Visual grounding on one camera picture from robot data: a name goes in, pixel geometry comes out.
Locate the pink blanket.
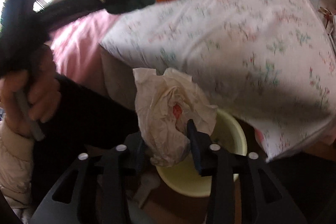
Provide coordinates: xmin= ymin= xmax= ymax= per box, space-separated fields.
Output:
xmin=50 ymin=0 xmax=210 ymax=98

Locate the pale yellow plastic bin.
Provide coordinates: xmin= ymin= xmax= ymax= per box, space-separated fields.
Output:
xmin=155 ymin=109 xmax=247 ymax=198

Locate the stained white tissue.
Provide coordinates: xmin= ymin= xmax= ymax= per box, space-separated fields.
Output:
xmin=133 ymin=67 xmax=218 ymax=167

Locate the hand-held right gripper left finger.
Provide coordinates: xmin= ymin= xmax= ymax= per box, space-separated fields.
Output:
xmin=29 ymin=132 xmax=147 ymax=224

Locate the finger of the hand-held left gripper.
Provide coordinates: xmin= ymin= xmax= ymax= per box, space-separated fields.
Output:
xmin=37 ymin=0 xmax=134 ymax=33

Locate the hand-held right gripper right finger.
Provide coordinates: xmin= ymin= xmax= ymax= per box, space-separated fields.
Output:
xmin=186 ymin=119 xmax=307 ymax=224

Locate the floral printed cloth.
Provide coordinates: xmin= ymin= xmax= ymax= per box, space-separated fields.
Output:
xmin=100 ymin=0 xmax=336 ymax=164

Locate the person's black trouser leg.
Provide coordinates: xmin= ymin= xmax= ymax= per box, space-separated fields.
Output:
xmin=31 ymin=74 xmax=139 ymax=151

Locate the person's left forearm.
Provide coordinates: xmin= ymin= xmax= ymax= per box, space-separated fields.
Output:
xmin=0 ymin=119 xmax=34 ymax=214

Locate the person's left hand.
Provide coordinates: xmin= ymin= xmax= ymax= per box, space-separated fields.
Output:
xmin=0 ymin=46 xmax=61 ymax=139

